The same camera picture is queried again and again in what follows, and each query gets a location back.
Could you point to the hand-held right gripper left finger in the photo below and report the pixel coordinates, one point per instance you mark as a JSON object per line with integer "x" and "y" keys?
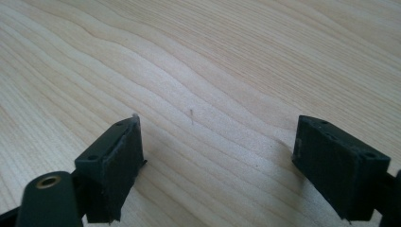
{"x": 110, "y": 170}

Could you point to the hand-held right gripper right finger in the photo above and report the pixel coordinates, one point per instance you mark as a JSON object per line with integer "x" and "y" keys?
{"x": 340, "y": 167}

